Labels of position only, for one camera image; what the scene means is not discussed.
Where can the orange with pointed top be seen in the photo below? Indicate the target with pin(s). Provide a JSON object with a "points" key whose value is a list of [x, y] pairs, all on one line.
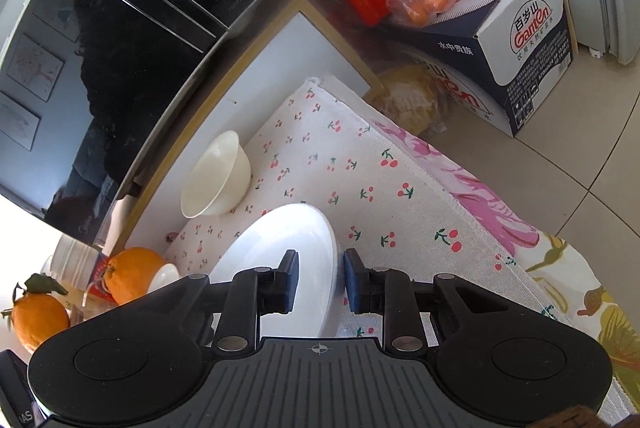
{"points": [[135, 273]]}

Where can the orange with leaves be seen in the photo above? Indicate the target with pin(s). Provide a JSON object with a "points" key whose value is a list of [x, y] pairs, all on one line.
{"points": [[37, 320]]}

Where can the small white cup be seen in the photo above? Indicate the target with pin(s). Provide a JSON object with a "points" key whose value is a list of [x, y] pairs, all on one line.
{"points": [[165, 277]]}

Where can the cherry print tablecloth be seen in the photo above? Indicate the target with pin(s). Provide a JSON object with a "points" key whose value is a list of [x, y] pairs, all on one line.
{"points": [[375, 208]]}

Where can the person's right forearm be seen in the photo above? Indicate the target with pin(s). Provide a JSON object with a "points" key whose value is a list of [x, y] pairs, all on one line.
{"points": [[565, 417]]}

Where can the white ribbed lid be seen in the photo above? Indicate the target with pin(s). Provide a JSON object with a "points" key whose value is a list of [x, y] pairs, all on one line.
{"points": [[75, 253]]}

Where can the white plate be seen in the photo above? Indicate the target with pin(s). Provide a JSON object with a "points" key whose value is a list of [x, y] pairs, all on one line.
{"points": [[280, 233]]}

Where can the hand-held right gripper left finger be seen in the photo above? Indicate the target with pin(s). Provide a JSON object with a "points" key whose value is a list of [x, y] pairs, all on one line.
{"points": [[290, 282]]}

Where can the navy and white cardboard box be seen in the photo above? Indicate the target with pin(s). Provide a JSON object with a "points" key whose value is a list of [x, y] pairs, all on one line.
{"points": [[530, 58]]}

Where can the white bowl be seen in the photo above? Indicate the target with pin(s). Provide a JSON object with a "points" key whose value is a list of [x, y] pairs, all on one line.
{"points": [[220, 173]]}

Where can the pink floral cloth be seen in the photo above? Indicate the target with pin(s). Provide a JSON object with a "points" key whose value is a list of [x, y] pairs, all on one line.
{"points": [[475, 188]]}

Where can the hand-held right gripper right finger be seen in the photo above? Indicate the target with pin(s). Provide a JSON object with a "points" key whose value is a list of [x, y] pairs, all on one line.
{"points": [[354, 284]]}

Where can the black microwave oven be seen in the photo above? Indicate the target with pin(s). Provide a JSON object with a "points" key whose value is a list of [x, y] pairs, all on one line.
{"points": [[125, 83]]}

